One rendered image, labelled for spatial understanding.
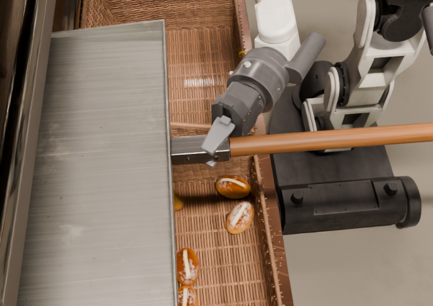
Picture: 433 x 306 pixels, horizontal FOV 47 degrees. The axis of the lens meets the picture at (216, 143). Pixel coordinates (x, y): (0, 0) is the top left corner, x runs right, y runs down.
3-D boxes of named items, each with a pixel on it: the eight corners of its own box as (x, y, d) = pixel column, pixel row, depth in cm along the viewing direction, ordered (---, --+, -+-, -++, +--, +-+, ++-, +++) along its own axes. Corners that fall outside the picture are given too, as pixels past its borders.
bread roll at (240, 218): (239, 200, 140) (240, 191, 136) (259, 212, 138) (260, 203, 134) (220, 229, 136) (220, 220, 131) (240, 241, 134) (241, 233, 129)
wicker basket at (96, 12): (91, 172, 147) (67, 118, 123) (100, 33, 176) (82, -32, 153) (254, 161, 148) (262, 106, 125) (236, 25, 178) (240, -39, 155)
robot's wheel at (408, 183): (386, 210, 207) (390, 167, 199) (397, 209, 207) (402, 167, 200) (406, 238, 189) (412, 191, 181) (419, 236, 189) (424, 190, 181)
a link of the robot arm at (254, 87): (254, 118, 72) (290, 63, 77) (197, 91, 74) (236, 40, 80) (249, 161, 83) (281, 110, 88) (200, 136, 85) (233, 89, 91)
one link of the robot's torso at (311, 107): (299, 113, 202) (303, 93, 191) (347, 109, 203) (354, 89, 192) (308, 156, 192) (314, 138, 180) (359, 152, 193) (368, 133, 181)
